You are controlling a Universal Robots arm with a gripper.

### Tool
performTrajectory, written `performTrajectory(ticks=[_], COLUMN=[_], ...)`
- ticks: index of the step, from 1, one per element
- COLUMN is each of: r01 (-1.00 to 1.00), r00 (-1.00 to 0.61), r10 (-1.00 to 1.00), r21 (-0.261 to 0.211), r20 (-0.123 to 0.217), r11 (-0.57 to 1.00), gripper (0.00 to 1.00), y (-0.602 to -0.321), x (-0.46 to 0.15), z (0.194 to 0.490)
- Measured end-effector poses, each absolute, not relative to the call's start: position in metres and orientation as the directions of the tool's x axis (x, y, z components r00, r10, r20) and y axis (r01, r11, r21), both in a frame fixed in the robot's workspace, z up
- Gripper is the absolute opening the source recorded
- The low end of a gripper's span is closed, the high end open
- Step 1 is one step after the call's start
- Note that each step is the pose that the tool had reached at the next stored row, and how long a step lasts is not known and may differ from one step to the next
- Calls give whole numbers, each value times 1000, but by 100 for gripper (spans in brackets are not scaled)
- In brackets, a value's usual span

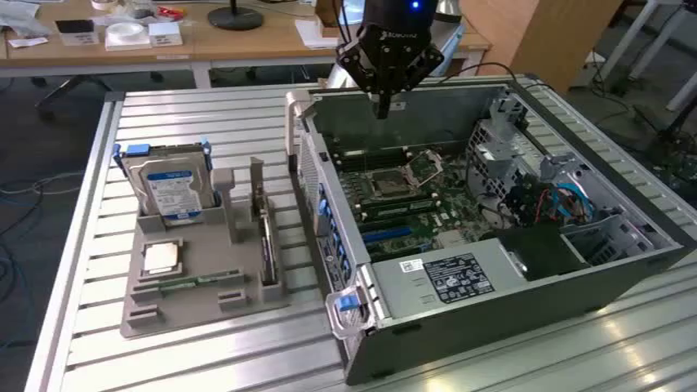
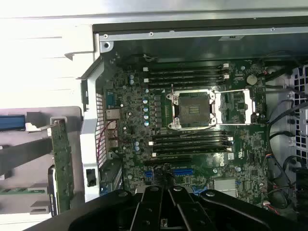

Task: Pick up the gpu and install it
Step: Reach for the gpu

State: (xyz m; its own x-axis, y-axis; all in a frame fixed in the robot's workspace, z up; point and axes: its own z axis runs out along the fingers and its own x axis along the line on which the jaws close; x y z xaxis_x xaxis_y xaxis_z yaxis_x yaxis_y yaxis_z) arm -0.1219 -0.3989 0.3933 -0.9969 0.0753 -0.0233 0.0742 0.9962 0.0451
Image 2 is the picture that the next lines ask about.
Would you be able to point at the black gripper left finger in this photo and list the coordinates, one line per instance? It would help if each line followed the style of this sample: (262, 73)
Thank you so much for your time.
(149, 209)

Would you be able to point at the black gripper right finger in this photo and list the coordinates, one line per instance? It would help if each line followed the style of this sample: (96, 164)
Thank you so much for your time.
(190, 211)

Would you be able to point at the long blue expansion slot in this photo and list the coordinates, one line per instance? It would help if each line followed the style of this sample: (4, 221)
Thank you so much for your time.
(183, 172)

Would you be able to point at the silver finned chipset heatsink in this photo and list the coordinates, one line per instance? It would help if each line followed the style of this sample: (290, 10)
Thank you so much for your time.
(225, 187)

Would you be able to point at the CPU socket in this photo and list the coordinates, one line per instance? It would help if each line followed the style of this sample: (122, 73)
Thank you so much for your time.
(192, 108)

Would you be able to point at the silver socket cover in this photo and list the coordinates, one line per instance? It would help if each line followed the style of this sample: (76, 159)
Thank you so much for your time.
(219, 108)

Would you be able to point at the green motherboard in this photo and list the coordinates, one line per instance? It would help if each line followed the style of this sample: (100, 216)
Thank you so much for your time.
(134, 96)

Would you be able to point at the green RAM stick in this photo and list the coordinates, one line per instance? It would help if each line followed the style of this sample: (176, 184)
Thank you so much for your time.
(14, 191)

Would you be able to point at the grey plastic parts rack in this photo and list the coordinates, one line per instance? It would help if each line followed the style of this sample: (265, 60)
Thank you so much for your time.
(24, 134)

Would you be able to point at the silver coin battery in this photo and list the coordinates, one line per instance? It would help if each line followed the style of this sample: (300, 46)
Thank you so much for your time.
(251, 79)

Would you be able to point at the silver perforated disk bay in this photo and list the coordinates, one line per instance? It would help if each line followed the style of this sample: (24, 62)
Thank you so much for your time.
(300, 96)

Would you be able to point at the hard disk blue caddy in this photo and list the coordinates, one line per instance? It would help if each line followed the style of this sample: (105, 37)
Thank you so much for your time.
(12, 122)

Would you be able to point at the grey open PC case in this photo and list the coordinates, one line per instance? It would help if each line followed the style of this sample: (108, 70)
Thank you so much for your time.
(216, 36)

